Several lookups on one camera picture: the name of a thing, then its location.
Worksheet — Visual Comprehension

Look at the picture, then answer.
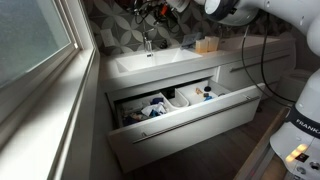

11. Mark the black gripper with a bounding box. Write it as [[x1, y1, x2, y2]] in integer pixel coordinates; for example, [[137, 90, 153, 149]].
[[133, 0, 175, 24]]

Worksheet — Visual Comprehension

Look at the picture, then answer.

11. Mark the white open vanity drawer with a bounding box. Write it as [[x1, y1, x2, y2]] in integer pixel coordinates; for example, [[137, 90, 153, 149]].
[[106, 77, 268, 174]]

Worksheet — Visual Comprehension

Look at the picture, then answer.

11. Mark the chrome faucet spout body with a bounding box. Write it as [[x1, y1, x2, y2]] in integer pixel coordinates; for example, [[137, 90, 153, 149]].
[[142, 31, 155, 58]]

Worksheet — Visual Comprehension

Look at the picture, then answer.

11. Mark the grey knit towel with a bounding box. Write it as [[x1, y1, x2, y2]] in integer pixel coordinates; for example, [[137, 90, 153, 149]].
[[180, 31, 204, 51]]

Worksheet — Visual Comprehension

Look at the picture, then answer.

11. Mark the white rectangular sink basin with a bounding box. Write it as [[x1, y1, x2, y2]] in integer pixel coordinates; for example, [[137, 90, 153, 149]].
[[114, 47, 203, 73]]

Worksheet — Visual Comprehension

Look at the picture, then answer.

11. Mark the beige soap container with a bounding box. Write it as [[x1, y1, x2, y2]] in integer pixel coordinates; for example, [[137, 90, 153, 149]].
[[194, 38, 210, 54], [204, 35, 221, 53]]

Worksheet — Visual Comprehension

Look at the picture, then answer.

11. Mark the white vanity cabinet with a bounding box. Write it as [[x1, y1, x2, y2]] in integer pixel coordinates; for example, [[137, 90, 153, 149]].
[[99, 34, 297, 101]]

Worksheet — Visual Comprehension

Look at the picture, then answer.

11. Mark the small blue packet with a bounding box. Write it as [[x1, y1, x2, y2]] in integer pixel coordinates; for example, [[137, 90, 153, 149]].
[[149, 97, 165, 106]]

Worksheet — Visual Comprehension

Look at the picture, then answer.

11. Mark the crumpled white tissue paper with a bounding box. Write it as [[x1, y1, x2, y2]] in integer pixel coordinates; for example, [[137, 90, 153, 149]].
[[140, 101, 167, 118]]

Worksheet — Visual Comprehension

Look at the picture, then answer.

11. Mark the frosted glass window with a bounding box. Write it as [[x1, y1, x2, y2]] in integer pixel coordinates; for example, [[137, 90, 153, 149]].
[[0, 0, 98, 180]]

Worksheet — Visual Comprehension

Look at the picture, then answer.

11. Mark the grey toilet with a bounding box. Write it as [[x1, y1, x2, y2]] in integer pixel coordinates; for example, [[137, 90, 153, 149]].
[[275, 67, 315, 102]]

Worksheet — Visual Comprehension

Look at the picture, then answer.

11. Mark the wooden robot platform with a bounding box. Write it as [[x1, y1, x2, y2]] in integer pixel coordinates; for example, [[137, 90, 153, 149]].
[[234, 106, 292, 180]]

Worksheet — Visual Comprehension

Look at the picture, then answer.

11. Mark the white wall outlet plate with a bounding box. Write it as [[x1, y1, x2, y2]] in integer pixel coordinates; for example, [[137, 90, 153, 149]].
[[100, 28, 116, 48]]

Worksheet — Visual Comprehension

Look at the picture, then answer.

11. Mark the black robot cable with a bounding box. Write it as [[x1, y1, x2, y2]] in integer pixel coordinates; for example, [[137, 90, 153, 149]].
[[241, 25, 292, 108], [259, 12, 297, 104]]

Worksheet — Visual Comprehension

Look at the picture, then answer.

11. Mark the silver cabinet bar handle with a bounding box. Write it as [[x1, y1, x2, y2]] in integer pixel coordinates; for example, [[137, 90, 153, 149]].
[[229, 53, 291, 73]]

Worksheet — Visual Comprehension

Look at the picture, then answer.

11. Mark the long silver drawer bar handle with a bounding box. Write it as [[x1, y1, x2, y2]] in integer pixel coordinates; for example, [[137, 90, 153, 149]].
[[132, 95, 261, 145]]

